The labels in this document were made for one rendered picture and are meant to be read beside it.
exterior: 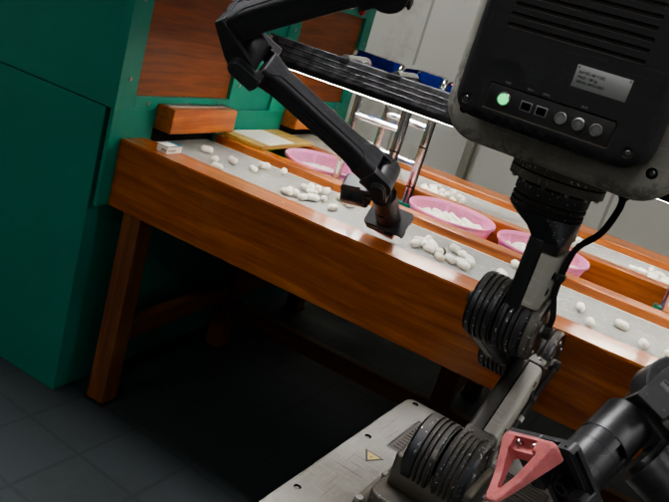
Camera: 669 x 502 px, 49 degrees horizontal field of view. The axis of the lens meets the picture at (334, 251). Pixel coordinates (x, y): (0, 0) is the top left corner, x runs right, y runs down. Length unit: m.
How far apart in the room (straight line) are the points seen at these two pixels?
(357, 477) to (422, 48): 2.97
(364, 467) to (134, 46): 1.16
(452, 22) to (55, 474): 2.91
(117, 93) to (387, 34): 2.41
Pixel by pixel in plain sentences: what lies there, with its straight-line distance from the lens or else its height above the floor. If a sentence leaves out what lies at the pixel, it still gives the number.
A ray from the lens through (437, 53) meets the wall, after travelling 4.00.
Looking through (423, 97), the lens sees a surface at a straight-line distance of 1.89.
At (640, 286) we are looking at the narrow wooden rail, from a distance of 2.28.
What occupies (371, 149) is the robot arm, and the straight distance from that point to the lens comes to 1.57.
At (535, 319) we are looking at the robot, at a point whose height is 0.90.
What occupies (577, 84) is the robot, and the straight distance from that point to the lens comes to 0.93.
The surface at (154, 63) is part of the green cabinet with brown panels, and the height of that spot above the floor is 0.96.
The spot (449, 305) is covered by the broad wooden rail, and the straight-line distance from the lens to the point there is 1.60.
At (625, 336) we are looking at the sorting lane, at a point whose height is 0.74.
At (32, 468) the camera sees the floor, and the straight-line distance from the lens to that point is 2.01.
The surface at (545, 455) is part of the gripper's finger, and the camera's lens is 0.75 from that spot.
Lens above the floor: 1.24
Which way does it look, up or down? 18 degrees down
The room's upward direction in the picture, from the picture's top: 17 degrees clockwise
